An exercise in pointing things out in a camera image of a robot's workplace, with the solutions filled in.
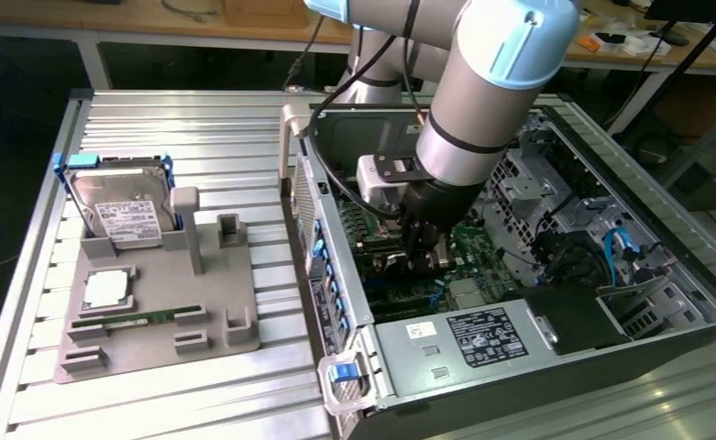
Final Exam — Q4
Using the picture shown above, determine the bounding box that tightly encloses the grey case handle blue latch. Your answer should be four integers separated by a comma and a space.
318, 353, 375, 416

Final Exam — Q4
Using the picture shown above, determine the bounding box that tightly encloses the metal disk bay cage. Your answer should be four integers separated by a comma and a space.
484, 114, 677, 294

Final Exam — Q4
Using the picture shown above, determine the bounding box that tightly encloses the silver chipset heatsink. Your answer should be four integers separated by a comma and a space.
452, 280, 488, 300

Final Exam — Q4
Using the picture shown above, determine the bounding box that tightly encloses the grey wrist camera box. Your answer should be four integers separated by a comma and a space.
355, 149, 424, 217

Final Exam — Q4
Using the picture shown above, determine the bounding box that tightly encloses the grey coiled cable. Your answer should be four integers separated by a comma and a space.
159, 0, 219, 25

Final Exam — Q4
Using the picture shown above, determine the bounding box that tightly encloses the black tripod pole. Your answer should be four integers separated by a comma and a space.
601, 17, 716, 134

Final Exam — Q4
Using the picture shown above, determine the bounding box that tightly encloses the black open PC case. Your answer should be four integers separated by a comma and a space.
276, 103, 716, 440

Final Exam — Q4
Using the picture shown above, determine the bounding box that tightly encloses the black monitor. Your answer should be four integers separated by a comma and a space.
642, 0, 716, 47

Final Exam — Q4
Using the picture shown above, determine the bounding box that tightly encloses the green RAM stick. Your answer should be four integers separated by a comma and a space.
72, 308, 203, 329

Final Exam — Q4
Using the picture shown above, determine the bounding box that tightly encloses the silver power supply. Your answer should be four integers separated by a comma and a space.
372, 297, 562, 401

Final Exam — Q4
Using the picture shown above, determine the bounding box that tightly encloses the black camera cable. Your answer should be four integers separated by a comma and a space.
304, 34, 416, 221

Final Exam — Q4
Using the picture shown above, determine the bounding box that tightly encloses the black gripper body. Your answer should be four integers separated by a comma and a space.
396, 179, 488, 240

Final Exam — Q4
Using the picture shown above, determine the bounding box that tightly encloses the grey parts rack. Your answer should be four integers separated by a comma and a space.
51, 185, 261, 384

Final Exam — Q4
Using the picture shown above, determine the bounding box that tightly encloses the black hanging cable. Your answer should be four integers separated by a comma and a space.
283, 13, 328, 93

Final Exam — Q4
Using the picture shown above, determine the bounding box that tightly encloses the blue SATA wire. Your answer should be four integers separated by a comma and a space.
599, 227, 638, 286

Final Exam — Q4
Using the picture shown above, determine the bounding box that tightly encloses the wooden desk white frame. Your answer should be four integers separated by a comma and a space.
562, 8, 716, 134
0, 0, 359, 91

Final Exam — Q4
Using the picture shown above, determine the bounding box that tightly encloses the green Dell motherboard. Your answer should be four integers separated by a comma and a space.
331, 182, 555, 323

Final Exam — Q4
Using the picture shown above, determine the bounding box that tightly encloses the silver CPU chip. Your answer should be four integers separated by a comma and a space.
83, 270, 135, 307

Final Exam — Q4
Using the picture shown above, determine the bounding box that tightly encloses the white plastic part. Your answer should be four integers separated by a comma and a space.
590, 27, 671, 59

